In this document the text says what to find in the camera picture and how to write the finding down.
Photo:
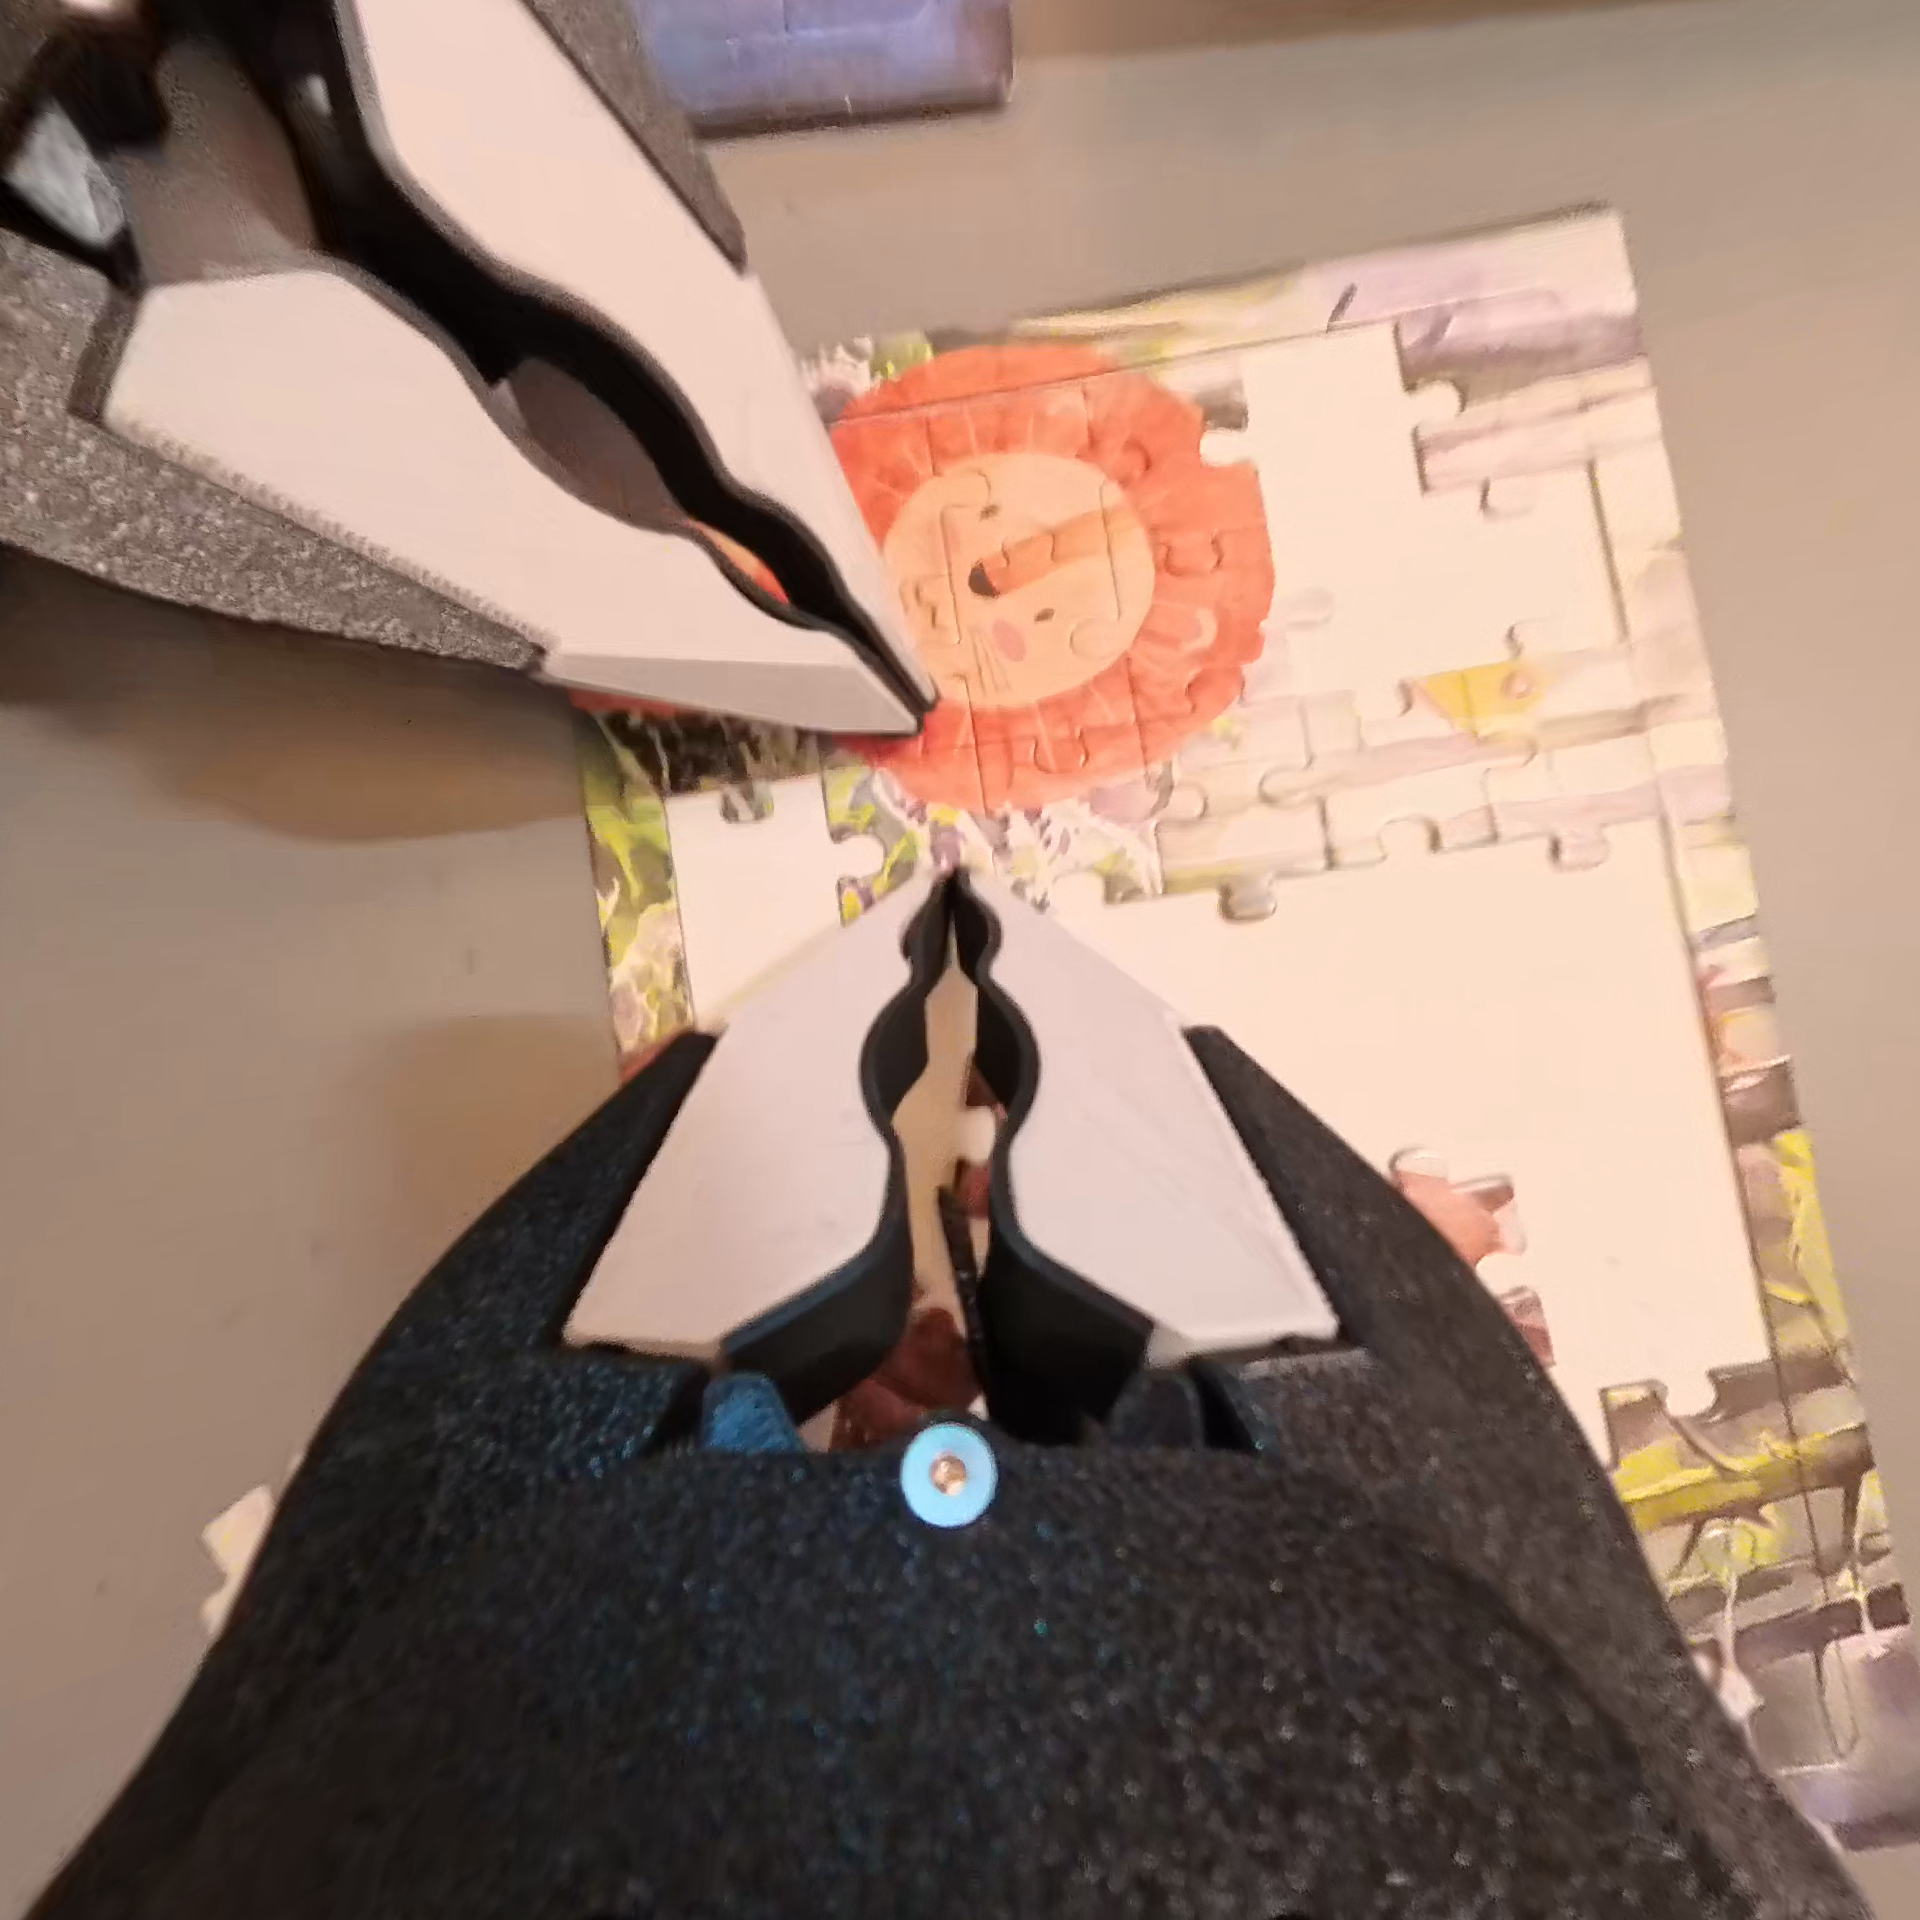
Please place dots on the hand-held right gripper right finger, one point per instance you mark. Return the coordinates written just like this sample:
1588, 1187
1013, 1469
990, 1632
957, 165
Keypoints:
1156, 1185

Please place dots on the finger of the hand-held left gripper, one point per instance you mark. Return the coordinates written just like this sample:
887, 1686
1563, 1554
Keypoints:
450, 495
570, 195

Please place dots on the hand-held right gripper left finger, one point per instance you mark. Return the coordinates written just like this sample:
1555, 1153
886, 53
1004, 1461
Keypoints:
735, 1185

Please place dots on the jigsaw puzzle frame board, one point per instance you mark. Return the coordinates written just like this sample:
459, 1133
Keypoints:
1499, 975

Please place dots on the assembled orange lion pieces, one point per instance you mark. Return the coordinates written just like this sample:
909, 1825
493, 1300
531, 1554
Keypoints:
1170, 449

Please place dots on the plain brown puzzle piece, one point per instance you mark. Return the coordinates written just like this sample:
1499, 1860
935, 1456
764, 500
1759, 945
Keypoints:
923, 1356

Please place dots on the space themed puzzle board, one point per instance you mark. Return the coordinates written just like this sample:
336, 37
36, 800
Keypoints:
841, 60

